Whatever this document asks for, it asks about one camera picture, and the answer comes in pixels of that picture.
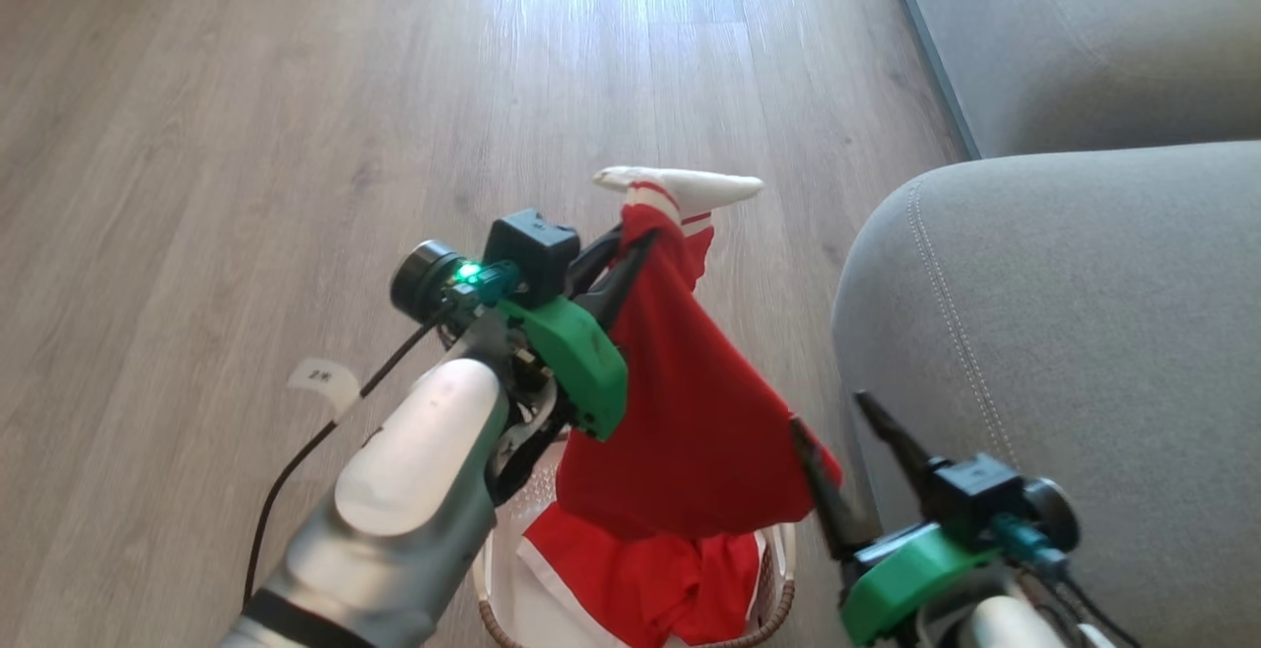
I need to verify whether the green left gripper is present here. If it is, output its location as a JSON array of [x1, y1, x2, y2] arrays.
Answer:
[[490, 225, 659, 501]]

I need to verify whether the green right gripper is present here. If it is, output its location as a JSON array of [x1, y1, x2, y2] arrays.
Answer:
[[791, 392, 1001, 644]]

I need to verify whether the red and white garment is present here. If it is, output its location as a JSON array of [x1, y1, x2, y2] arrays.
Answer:
[[517, 165, 843, 648]]

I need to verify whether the cream laundry basket brown rim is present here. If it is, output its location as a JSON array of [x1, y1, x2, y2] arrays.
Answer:
[[471, 431, 797, 648]]

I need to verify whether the grey fabric sofa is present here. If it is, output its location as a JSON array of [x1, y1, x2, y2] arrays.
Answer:
[[832, 141, 1261, 648]]

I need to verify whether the grey sofa base section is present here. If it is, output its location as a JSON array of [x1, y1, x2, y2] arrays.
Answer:
[[882, 0, 1261, 159]]

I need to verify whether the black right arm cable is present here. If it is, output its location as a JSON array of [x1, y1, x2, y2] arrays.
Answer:
[[1015, 530, 1144, 648]]

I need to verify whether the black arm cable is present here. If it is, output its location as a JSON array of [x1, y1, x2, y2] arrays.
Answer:
[[243, 308, 454, 610], [1015, 530, 1144, 648]]

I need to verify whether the white paper cable tag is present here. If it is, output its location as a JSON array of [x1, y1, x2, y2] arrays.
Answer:
[[288, 357, 362, 422]]

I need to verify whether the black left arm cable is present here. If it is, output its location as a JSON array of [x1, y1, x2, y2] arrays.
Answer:
[[243, 308, 454, 610]]

